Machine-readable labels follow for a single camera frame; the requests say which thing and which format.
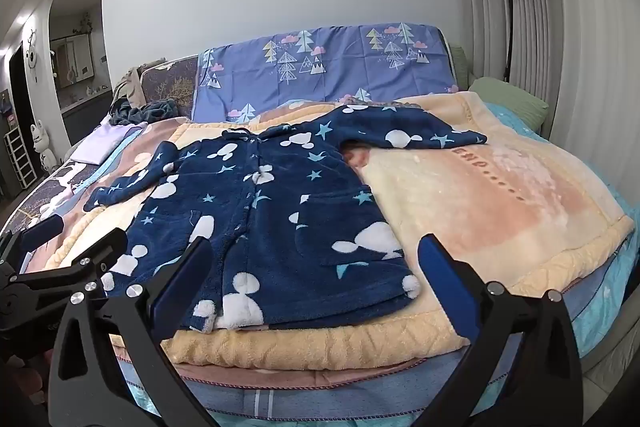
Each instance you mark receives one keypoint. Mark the purple tree print sheet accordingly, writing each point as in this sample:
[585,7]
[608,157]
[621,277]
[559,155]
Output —
[325,77]

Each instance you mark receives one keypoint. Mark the beige cloth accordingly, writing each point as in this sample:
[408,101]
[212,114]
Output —
[131,84]

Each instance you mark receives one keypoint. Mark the grey floral cloth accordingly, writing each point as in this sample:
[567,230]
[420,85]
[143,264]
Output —
[360,96]

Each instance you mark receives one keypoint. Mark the navy star print fleece robe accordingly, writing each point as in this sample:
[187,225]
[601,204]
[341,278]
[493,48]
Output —
[280,207]

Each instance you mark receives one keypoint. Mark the white cat figurine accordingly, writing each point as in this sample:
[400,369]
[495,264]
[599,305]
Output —
[42,142]

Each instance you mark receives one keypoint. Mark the mirrored wall cabinet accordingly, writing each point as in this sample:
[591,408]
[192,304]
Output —
[75,59]

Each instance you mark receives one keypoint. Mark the dark patterned bed sheet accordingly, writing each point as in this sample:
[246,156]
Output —
[50,194]

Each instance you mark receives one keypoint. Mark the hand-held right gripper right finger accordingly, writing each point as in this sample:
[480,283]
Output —
[442,272]

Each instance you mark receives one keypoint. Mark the lavender folded cloth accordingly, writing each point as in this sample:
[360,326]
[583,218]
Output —
[105,142]

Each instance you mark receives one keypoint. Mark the white pleated curtain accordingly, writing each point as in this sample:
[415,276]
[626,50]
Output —
[575,32]

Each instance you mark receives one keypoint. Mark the white rack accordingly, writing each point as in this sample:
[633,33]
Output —
[20,157]

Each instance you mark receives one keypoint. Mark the plant decoration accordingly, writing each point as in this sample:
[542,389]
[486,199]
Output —
[86,24]

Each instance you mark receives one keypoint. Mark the green pillow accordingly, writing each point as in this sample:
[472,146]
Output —
[510,99]

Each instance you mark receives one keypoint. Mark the white deer wall decoration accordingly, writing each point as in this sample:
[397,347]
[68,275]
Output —
[31,54]

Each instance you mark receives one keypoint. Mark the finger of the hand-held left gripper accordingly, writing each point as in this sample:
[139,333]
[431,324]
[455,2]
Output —
[42,231]
[102,251]

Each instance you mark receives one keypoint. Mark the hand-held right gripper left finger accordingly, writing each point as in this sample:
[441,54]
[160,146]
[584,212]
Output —
[175,292]

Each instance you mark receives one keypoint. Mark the dark teal crumpled cloth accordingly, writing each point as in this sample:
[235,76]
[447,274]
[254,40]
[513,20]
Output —
[150,112]

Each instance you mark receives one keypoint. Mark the dark patterned headboard cover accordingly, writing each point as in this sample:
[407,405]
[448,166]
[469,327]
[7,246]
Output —
[170,82]

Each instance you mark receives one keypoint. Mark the dark counter cabinet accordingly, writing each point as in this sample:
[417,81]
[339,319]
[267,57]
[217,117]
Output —
[85,117]

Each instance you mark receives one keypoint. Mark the cream plush blanket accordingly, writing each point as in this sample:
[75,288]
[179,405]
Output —
[475,207]

